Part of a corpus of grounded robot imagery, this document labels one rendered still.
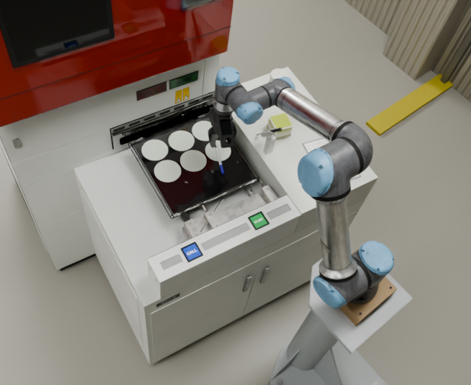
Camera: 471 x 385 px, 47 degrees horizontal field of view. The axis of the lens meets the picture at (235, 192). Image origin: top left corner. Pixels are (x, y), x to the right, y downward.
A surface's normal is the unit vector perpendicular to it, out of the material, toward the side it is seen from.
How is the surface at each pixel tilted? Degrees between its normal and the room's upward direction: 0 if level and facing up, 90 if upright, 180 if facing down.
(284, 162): 0
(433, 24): 90
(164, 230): 0
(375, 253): 9
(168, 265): 0
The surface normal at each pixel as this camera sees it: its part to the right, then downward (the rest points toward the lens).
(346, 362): 0.11, -0.53
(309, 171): -0.83, 0.31
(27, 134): 0.50, 0.76
